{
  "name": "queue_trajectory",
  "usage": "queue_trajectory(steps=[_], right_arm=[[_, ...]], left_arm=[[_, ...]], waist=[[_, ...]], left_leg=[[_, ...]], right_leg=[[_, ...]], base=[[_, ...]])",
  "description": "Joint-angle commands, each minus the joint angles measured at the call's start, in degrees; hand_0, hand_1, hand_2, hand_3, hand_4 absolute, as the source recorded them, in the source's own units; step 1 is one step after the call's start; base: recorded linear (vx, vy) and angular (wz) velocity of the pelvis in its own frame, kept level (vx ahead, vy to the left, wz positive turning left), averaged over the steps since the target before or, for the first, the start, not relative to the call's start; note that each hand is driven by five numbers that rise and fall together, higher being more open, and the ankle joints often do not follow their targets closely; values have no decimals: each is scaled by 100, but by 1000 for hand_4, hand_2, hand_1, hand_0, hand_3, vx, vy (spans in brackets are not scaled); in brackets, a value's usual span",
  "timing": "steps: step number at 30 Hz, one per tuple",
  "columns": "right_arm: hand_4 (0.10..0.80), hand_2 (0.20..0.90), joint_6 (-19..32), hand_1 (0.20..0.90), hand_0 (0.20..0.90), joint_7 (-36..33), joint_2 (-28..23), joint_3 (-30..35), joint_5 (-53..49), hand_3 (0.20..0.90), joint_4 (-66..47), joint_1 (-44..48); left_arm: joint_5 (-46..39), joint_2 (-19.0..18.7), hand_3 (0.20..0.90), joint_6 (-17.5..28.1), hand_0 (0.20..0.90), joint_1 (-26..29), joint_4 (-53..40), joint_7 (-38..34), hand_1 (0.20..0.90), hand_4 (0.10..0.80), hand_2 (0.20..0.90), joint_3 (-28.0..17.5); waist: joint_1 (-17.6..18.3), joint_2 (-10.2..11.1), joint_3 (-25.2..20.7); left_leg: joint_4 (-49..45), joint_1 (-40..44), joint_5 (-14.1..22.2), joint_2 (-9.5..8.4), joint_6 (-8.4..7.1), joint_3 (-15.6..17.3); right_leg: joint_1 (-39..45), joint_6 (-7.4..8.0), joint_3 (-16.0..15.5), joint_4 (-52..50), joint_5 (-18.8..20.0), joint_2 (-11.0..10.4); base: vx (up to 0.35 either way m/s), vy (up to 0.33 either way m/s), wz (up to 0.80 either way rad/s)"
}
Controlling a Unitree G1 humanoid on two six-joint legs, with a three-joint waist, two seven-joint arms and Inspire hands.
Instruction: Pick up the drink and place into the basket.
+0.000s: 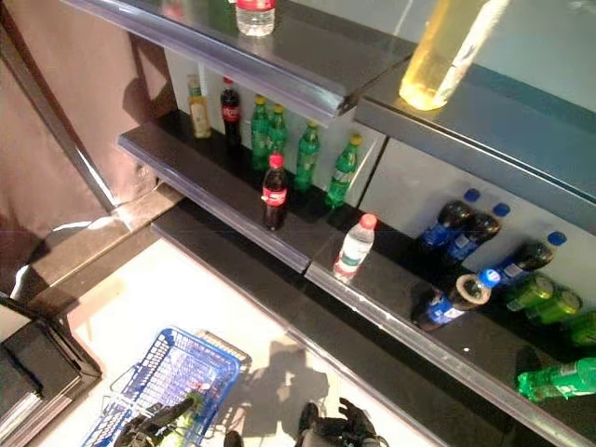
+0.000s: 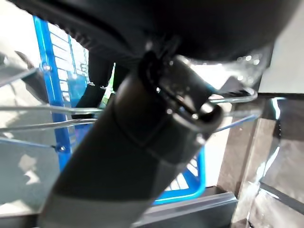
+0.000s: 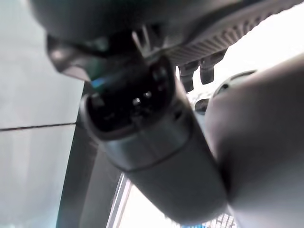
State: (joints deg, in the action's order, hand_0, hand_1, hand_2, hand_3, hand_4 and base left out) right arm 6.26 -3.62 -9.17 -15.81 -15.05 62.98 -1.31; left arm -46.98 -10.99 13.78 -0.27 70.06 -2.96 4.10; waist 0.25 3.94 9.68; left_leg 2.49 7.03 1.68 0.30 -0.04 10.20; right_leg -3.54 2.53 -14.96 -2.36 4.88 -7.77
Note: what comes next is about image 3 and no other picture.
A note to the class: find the right robot hand grey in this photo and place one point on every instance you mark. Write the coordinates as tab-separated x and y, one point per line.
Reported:
261	147

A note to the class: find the dark grey cylindrical robot limb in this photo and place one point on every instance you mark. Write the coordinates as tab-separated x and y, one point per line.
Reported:
164	152

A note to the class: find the dark robot torso with grille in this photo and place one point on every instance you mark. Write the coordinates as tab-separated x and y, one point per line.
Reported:
133	21

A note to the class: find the dark vertical pillar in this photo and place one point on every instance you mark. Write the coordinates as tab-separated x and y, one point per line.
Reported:
83	171

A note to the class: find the white window frame strip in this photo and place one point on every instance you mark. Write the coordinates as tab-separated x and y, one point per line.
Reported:
118	204

